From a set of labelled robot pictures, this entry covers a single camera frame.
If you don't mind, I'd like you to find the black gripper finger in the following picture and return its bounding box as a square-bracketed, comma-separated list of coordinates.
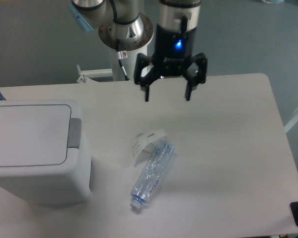
[134, 53, 163, 102]
[183, 53, 208, 101]

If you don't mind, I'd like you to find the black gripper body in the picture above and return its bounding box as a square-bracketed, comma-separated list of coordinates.
[151, 24, 196, 77]

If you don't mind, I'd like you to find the white plastic trash can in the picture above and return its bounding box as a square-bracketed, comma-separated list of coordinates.
[0, 100, 92, 204]

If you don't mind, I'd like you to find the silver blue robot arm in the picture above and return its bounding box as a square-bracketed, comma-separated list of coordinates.
[69, 0, 208, 100]

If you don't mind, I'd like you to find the crumpled white plastic wrapper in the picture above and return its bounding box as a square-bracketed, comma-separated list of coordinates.
[131, 128, 165, 166]

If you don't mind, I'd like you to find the crushed clear plastic bottle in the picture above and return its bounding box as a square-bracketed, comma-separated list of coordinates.
[130, 140, 175, 210]

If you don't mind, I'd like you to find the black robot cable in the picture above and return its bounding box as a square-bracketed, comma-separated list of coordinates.
[115, 39, 130, 81]

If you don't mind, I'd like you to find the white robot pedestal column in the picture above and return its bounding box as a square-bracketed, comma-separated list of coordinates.
[108, 44, 148, 81]

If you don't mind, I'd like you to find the white pedestal base frame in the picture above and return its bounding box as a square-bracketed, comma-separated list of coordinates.
[76, 64, 113, 83]

